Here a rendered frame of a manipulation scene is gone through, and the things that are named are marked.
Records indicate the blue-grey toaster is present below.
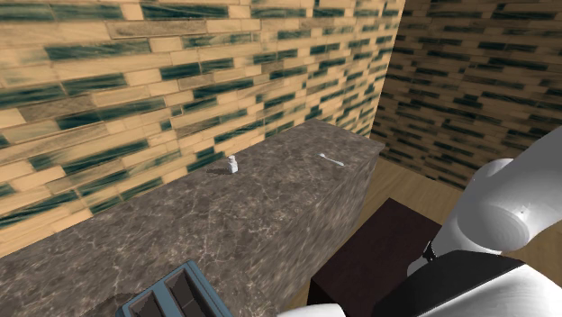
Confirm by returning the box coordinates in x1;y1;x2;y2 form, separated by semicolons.
115;259;234;317

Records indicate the white spoon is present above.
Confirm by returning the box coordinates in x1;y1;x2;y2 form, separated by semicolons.
318;152;346;168

